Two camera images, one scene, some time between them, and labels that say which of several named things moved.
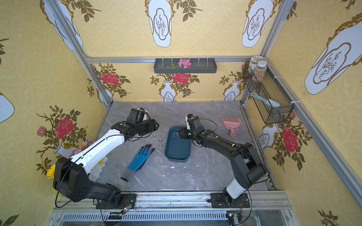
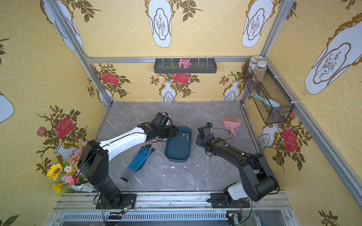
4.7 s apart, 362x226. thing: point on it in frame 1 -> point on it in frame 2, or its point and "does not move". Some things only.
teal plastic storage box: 177,149 does not move
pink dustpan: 232,123 does not move
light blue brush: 269,102 does not move
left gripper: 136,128 -> 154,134
